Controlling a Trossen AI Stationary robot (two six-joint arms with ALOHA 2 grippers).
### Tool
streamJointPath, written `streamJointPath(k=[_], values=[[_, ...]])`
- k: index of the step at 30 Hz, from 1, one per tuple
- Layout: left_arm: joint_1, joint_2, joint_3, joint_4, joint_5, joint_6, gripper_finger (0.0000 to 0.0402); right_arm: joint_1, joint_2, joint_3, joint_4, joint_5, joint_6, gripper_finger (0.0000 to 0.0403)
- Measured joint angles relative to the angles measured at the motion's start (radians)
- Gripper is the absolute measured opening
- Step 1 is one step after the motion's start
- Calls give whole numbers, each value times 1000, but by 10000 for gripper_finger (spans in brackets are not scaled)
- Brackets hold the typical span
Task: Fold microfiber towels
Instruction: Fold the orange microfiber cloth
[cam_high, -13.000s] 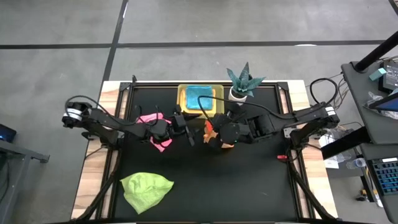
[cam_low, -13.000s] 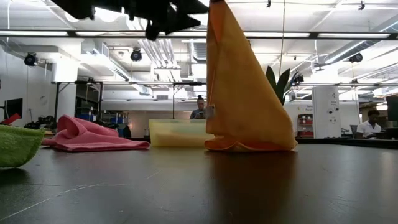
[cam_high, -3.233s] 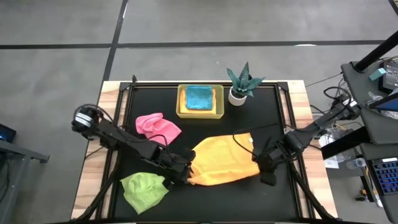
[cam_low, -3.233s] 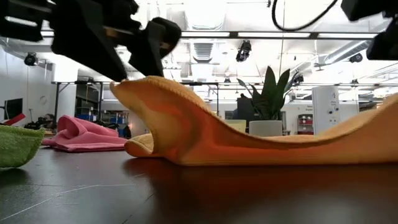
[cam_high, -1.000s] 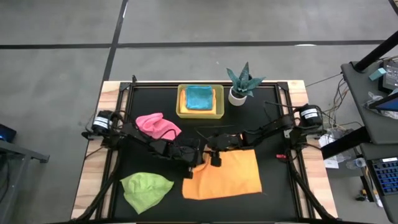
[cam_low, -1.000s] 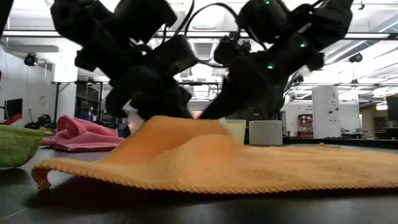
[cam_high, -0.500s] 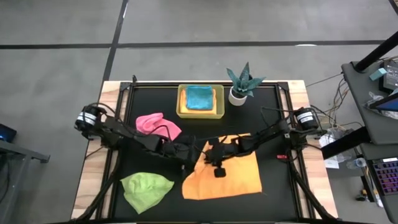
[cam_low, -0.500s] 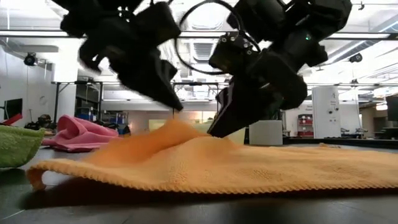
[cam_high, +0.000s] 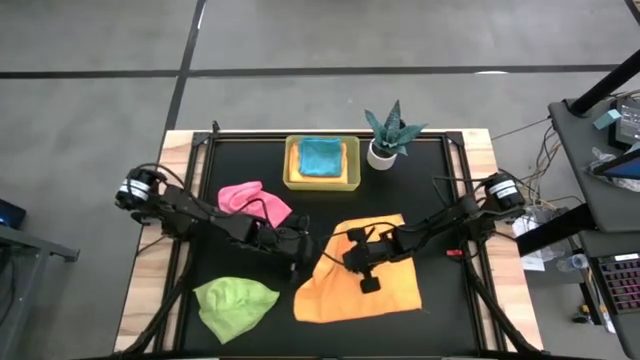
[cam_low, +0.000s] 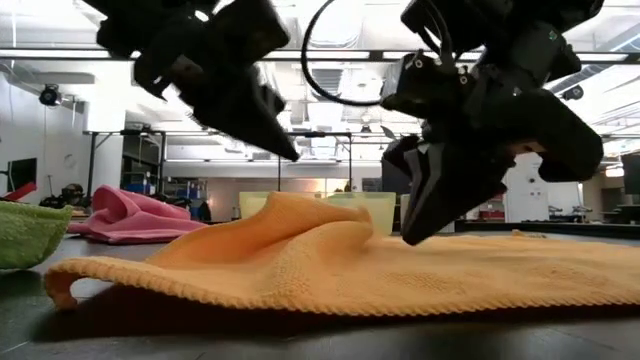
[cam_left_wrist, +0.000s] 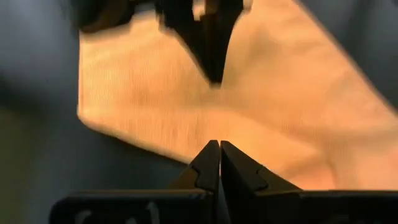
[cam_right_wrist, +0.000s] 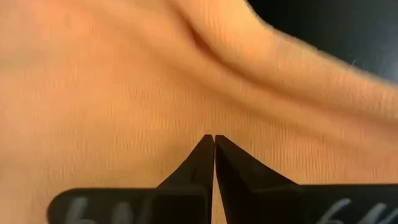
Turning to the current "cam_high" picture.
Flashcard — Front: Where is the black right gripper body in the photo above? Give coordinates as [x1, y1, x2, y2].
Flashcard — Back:
[342, 227, 401, 295]

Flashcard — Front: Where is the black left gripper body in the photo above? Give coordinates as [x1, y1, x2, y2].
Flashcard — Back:
[257, 214, 319, 274]

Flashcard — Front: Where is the pink microfiber towel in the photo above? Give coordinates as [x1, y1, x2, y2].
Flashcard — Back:
[217, 180, 294, 229]

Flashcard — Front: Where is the blue microfiber towel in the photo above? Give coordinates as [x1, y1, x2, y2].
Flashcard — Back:
[298, 137, 344, 178]

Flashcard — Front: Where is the green microfiber towel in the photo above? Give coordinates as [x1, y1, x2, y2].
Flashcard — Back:
[193, 276, 281, 345]

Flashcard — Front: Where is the yellow plastic bin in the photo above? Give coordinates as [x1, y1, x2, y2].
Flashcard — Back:
[282, 134, 361, 192]

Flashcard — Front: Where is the artificial plant in white pot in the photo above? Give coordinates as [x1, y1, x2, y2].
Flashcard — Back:
[363, 99, 429, 172]

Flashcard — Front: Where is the white paper sheet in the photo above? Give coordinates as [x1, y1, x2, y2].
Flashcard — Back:
[519, 254, 546, 272]

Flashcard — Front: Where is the clear plastic bottle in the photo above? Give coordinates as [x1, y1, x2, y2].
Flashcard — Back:
[556, 253, 591, 274]

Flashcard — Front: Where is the dark grey side desk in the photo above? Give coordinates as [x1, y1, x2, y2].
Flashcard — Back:
[514, 97, 640, 360]

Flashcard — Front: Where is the backlit keyboard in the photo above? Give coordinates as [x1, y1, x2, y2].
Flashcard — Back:
[597, 252, 640, 316]

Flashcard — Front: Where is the tablet with blue screen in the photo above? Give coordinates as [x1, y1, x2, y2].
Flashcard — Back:
[592, 147, 640, 181]

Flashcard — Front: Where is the teal box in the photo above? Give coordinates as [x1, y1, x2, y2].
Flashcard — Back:
[593, 108, 623, 131]

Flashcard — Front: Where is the blue-lit black device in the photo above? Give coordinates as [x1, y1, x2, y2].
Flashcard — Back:
[0, 198, 27, 230]

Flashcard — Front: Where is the black electronic device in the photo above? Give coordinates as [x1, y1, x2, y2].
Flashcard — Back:
[607, 94, 640, 151]

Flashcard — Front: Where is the black pole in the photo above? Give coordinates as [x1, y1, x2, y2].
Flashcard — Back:
[569, 49, 640, 117]

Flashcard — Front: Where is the black aluminium table frame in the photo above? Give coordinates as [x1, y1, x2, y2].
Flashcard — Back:
[114, 119, 546, 360]

